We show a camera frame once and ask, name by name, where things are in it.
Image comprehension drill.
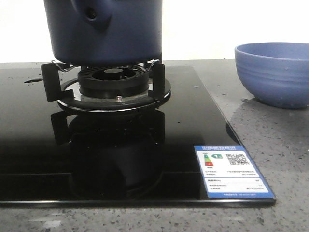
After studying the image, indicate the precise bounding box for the dark blue pot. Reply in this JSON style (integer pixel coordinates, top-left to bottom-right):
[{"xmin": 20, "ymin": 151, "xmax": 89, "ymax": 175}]
[{"xmin": 44, "ymin": 0, "xmax": 163, "ymax": 66}]

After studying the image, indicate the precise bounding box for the light blue bowl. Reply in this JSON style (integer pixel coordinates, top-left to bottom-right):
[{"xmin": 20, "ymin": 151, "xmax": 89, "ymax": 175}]
[{"xmin": 235, "ymin": 42, "xmax": 309, "ymax": 109}]

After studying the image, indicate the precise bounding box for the black pot support grate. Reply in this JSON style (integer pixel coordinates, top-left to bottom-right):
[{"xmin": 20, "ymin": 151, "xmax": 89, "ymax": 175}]
[{"xmin": 41, "ymin": 60, "xmax": 171, "ymax": 114}]

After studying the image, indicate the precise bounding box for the black round gas burner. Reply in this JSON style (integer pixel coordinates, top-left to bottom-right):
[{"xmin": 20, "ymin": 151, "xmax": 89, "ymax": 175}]
[{"xmin": 78, "ymin": 65, "xmax": 149, "ymax": 99}]

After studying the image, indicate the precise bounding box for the blue white energy label sticker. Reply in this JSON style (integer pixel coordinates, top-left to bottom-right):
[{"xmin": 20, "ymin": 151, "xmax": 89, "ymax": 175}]
[{"xmin": 194, "ymin": 145, "xmax": 275, "ymax": 199}]

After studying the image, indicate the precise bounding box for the black glass gas cooktop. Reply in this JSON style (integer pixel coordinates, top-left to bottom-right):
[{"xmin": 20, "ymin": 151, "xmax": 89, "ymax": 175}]
[{"xmin": 0, "ymin": 66, "xmax": 276, "ymax": 207}]

